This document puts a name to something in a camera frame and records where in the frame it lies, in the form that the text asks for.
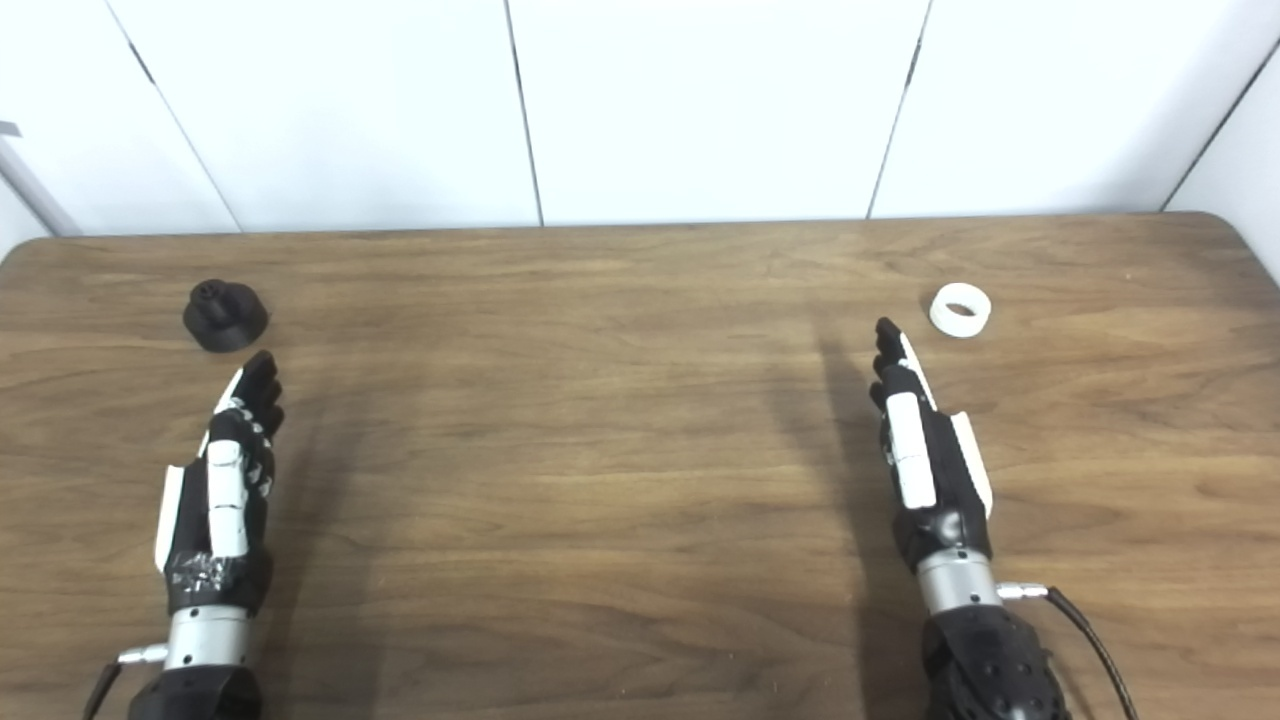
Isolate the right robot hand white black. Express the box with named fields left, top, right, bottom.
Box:
left=867, top=317, right=997, bottom=578

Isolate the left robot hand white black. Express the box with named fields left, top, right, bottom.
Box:
left=154, top=350, right=287, bottom=617

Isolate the white ring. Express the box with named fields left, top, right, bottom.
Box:
left=928, top=282, right=994, bottom=340

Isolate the round black part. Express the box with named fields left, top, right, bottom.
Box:
left=182, top=279, right=271, bottom=354

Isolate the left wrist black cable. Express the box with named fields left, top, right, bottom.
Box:
left=81, top=644, right=170, bottom=720

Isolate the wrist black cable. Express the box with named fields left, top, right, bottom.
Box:
left=81, top=644, right=170, bottom=720
left=997, top=581, right=1142, bottom=720

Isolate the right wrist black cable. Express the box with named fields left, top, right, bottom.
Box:
left=997, top=581, right=1142, bottom=720

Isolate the grey wall post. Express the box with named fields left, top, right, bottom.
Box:
left=0, top=121, right=84, bottom=238

